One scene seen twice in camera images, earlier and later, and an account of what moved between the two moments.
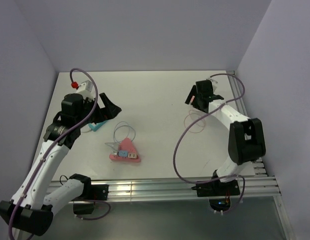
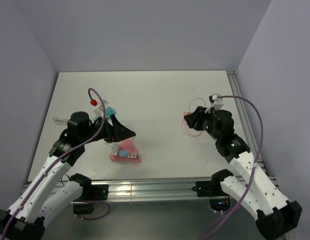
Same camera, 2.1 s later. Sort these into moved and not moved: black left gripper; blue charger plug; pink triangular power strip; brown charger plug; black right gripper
Moved: black right gripper; black left gripper
Not moved: blue charger plug; pink triangular power strip; brown charger plug
